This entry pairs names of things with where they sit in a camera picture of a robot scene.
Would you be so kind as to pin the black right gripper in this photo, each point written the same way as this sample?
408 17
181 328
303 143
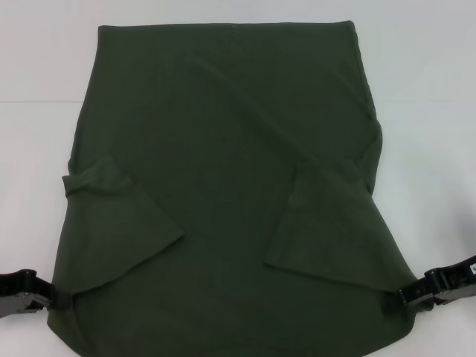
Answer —
455 280

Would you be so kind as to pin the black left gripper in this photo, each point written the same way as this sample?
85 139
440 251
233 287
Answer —
16 288

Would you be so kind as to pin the dark green shirt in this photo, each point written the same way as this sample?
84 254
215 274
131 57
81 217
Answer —
223 167

